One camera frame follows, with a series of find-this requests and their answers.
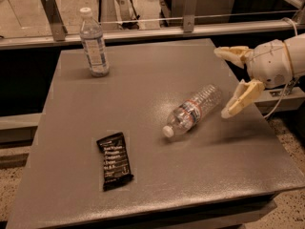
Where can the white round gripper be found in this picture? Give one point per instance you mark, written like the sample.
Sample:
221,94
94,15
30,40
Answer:
269,64

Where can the clear bottle red label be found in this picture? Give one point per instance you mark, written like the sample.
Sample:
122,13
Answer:
192,110

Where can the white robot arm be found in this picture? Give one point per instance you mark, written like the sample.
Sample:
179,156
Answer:
295,47

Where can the clear bottle blue label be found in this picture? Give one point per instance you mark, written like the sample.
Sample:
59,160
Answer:
91,35

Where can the black snack bar wrapper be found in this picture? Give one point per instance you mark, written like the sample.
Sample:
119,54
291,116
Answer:
116,165

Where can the horizontal metal rail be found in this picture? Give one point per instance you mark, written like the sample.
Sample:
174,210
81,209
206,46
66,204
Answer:
154,35

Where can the right metal rail bracket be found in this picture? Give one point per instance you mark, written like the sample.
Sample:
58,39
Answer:
189,15

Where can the metal rail bracket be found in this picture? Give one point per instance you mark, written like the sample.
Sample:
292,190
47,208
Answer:
189,15
58,29

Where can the left metal rail bracket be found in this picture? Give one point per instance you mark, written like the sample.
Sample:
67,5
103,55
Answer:
58,29

